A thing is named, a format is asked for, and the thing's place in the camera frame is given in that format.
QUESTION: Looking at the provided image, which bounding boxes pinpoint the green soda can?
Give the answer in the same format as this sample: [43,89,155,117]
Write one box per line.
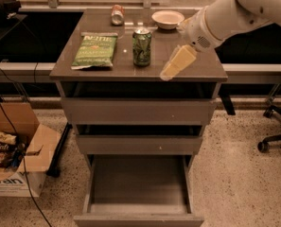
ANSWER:
[132,27,151,66]

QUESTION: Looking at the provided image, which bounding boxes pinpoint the orange soda can lying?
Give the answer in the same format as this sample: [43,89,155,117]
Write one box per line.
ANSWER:
[111,5,124,26]

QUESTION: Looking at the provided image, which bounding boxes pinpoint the cardboard box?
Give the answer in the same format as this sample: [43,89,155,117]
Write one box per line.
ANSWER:
[0,102,61,197]

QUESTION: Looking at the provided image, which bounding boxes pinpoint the green chip bag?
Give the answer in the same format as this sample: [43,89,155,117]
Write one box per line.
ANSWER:
[71,32,118,70]

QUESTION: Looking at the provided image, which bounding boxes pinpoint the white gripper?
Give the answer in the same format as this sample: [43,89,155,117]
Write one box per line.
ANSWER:
[160,7,223,81]

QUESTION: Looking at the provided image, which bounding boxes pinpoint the grey top drawer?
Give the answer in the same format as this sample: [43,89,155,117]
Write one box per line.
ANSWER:
[61,97,216,125]

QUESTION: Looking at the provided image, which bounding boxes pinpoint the black cable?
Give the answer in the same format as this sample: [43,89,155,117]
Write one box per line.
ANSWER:
[0,61,54,227]

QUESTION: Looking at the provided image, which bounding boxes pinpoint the black office chair base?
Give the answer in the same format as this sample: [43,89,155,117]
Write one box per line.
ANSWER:
[256,104,281,154]

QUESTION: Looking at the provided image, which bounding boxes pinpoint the white bowl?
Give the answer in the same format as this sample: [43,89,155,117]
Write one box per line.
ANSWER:
[151,10,184,30]

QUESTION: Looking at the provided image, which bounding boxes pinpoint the grey middle drawer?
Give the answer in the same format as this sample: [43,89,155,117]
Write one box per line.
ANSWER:
[76,135,202,155]

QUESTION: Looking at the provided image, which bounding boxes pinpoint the grey drawer cabinet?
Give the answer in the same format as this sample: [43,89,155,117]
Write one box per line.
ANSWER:
[49,8,229,227]

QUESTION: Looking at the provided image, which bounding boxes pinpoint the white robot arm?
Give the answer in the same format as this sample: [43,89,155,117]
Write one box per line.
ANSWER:
[160,0,281,81]

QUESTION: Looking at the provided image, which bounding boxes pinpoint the snack bags in box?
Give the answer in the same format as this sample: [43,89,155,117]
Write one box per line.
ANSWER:
[0,131,26,172]

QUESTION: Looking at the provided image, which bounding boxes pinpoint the grey open bottom drawer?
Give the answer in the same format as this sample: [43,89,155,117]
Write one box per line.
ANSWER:
[74,155,203,227]

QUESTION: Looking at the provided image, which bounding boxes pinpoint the black table leg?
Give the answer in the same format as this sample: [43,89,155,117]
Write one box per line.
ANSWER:
[46,123,72,178]

